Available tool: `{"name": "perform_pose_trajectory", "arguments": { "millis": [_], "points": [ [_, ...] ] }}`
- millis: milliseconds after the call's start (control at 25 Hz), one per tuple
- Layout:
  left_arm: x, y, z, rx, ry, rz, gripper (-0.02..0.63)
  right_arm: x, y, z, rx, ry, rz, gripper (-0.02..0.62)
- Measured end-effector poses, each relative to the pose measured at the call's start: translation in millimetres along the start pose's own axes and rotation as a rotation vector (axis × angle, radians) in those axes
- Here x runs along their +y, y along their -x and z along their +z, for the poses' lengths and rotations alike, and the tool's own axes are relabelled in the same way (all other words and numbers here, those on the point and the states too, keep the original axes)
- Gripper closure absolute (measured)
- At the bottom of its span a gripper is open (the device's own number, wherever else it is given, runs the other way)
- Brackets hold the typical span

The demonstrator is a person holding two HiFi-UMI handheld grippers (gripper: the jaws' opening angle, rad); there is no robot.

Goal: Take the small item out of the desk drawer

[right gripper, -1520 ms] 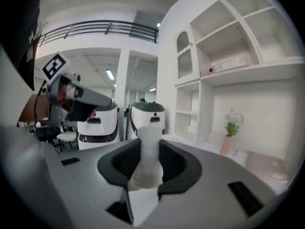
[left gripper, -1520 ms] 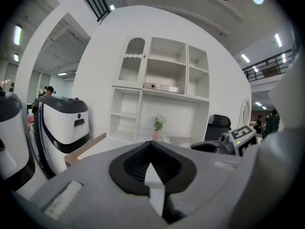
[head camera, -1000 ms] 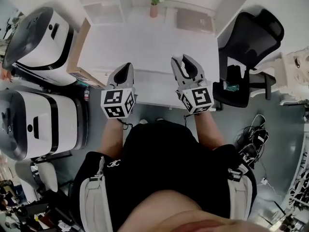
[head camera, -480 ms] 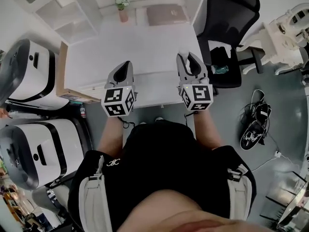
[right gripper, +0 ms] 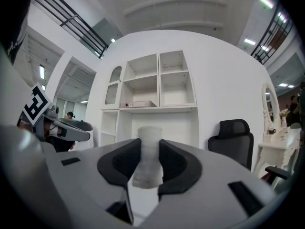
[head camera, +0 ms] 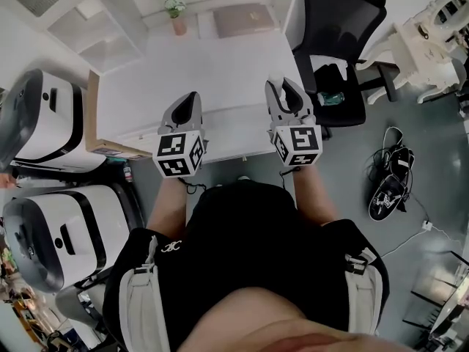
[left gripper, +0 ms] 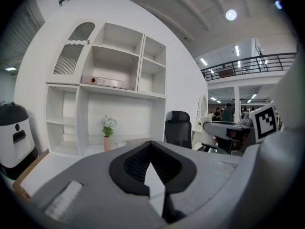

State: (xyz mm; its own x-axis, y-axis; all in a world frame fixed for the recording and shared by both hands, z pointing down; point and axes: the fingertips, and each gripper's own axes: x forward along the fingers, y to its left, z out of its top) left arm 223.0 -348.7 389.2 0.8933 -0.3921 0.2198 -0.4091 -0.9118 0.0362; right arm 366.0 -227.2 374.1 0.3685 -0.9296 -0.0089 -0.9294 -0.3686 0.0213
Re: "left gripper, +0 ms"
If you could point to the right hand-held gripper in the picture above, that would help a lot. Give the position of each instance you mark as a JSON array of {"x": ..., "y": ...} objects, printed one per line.
[{"x": 264, "y": 125}]

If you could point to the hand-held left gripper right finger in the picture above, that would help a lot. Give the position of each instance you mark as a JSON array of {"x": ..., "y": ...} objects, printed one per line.
[{"x": 205, "y": 187}]

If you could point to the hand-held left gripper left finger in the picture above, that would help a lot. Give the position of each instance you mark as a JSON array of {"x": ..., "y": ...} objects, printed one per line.
[{"x": 95, "y": 187}]

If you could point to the white dressing table with mirror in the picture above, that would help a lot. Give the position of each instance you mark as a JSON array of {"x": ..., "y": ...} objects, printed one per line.
[{"x": 199, "y": 130}]

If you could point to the black office chair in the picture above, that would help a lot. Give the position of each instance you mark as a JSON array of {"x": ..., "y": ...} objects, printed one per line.
[{"x": 177, "y": 130}]

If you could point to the pink vase with flowers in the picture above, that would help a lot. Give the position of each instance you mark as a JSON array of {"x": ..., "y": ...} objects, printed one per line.
[{"x": 107, "y": 144}]

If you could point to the flat cardboard box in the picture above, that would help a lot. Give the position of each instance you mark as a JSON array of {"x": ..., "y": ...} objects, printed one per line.
[{"x": 26, "y": 173}]

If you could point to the ceiling strip light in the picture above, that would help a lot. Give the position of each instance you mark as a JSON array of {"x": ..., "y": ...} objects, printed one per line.
[{"x": 237, "y": 50}]

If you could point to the white desk with hutch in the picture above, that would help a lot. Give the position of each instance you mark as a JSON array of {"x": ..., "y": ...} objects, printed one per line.
[{"x": 119, "y": 108}]

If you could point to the white black service robot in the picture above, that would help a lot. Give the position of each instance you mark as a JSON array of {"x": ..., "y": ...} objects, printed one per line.
[{"x": 16, "y": 139}]

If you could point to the white flat box red dot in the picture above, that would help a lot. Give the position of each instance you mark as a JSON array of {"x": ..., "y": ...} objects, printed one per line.
[{"x": 107, "y": 82}]

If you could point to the round ceiling light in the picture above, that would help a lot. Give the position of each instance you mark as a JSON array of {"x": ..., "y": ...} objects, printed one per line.
[{"x": 231, "y": 15}]

